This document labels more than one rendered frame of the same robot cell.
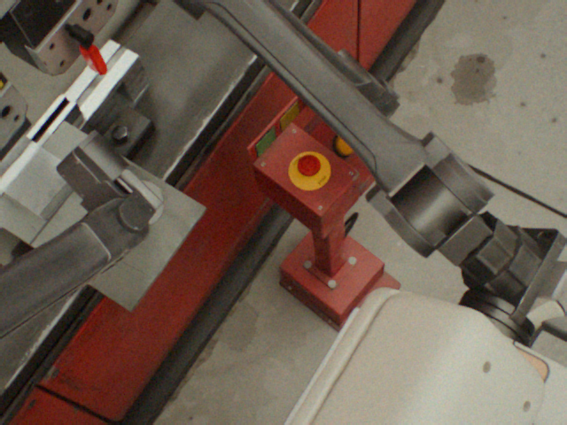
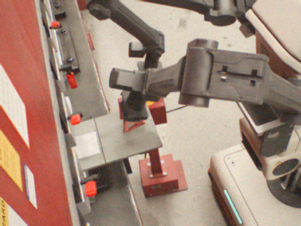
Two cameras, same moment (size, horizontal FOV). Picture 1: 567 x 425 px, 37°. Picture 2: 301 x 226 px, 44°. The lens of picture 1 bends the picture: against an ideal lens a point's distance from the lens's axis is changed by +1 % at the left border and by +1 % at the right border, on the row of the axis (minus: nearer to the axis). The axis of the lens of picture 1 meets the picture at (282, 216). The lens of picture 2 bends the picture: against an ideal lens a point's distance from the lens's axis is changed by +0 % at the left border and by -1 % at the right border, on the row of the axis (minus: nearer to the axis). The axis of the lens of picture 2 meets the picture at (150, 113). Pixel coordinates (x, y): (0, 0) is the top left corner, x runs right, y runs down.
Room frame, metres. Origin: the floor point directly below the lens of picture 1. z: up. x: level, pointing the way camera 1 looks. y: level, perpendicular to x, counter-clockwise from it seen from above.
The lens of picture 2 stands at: (-0.02, 0.75, 1.96)
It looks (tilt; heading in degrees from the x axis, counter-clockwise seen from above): 52 degrees down; 307
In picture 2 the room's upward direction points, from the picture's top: 10 degrees counter-clockwise
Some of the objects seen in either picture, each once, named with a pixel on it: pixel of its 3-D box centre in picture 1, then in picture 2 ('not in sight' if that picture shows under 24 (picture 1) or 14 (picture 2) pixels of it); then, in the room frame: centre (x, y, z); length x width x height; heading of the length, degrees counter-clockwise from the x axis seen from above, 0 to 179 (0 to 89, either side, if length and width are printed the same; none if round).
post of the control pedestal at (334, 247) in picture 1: (327, 225); (152, 142); (0.63, -0.09, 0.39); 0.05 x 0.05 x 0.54; 39
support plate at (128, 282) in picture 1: (97, 212); (115, 136); (0.50, 0.26, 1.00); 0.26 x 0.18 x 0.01; 46
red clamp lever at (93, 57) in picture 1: (87, 50); (68, 77); (0.67, 0.21, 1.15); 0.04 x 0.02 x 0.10; 46
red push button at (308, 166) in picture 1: (309, 167); not in sight; (0.59, -0.06, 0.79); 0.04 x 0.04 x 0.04
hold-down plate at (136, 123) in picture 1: (86, 188); (92, 152); (0.59, 0.30, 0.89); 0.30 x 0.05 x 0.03; 136
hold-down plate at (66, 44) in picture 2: not in sight; (68, 48); (0.99, -0.10, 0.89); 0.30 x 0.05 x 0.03; 136
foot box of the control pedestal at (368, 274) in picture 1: (339, 277); (162, 173); (0.60, -0.11, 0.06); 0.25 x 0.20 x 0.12; 39
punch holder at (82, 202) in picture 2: not in sight; (60, 178); (0.44, 0.52, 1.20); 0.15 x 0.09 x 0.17; 136
